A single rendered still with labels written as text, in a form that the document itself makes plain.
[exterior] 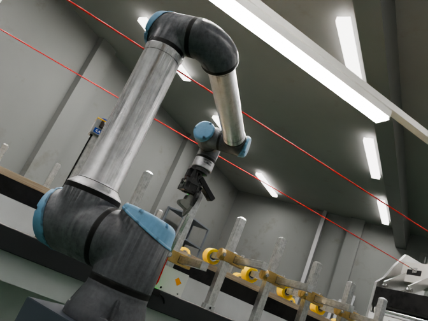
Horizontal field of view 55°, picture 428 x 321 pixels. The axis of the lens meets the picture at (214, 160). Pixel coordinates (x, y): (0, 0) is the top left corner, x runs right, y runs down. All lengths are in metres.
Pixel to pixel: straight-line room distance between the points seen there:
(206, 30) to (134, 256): 0.63
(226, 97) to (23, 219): 1.02
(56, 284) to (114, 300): 0.79
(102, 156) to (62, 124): 4.86
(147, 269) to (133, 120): 0.39
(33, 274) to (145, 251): 0.82
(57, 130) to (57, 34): 1.26
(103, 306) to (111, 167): 0.34
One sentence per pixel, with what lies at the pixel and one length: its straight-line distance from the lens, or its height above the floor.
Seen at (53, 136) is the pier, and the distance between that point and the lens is 5.87.
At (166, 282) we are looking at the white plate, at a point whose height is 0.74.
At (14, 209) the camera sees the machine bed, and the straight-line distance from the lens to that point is 1.89.
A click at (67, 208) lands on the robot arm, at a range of 1.04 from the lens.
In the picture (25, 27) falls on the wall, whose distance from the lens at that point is 5.71.
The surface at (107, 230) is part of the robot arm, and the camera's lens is 0.98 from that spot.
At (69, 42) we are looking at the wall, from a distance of 6.07.
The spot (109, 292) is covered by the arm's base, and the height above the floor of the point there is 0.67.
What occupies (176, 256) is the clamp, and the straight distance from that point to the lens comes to 1.79.
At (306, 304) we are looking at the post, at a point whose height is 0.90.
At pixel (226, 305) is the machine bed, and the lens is 2.19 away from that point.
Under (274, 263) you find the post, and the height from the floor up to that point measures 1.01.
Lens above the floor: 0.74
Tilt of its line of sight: 17 degrees up
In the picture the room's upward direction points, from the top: 23 degrees clockwise
